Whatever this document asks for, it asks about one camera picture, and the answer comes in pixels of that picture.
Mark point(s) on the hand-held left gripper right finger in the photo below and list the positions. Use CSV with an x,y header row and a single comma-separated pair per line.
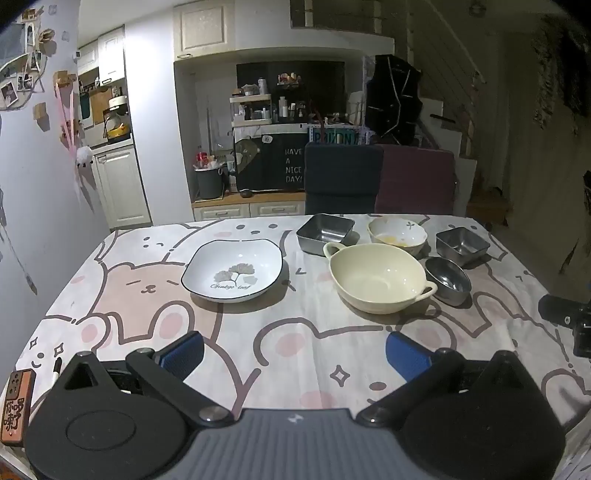
x,y
406,357

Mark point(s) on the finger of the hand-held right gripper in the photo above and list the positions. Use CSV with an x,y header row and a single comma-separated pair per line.
x,y
561,311

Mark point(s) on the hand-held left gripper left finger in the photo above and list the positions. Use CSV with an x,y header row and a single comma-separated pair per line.
x,y
182,356

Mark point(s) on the round steel bowl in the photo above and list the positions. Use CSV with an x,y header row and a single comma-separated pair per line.
x,y
445,281

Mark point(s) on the white leaf print plate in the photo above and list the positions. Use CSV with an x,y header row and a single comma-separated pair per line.
x,y
231,267

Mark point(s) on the square steel container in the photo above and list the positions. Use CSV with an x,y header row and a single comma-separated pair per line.
x,y
461,247
323,233

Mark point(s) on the white floral bowl yellow rim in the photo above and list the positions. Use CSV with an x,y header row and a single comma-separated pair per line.
x,y
397,230

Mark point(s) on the bear print tablecloth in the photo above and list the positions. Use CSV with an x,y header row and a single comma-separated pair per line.
x,y
295,323

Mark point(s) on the black pen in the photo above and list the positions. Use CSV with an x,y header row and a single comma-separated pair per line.
x,y
57,368

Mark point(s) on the wooden top drawer cabinet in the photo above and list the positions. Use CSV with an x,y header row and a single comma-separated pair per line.
x,y
249,205

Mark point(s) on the red wooden tag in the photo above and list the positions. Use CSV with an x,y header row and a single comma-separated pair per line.
x,y
18,406

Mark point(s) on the grey trash bin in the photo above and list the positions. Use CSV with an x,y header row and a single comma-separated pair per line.
x,y
210,182

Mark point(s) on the white floor cabinet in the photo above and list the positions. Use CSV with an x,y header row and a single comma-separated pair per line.
x,y
122,189

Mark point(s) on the maroon chair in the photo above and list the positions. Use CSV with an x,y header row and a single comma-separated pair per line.
x,y
415,180

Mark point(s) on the dark blue chair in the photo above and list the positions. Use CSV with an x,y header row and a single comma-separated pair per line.
x,y
344,177

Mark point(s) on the black lettered cabinet cloth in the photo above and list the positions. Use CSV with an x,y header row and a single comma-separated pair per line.
x,y
272,161

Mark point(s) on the white plush ball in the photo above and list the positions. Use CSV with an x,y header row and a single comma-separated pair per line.
x,y
83,155

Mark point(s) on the teal sign plate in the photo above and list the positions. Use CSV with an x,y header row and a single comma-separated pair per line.
x,y
332,137

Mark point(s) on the hanging dried plant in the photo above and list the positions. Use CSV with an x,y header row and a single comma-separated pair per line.
x,y
563,69

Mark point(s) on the white shelf rack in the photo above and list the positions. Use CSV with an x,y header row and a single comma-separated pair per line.
x,y
251,122

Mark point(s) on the black hanging jacket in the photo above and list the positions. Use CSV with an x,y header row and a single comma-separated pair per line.
x,y
392,101

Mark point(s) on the stair railing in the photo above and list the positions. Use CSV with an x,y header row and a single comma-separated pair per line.
x,y
457,69

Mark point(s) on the white upper cabinet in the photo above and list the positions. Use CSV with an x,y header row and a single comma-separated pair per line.
x,y
112,55

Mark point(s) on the pink ribbon wall decoration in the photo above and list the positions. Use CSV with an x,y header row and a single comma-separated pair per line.
x,y
64,110

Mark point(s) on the wall photo collage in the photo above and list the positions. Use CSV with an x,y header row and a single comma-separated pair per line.
x,y
14,69

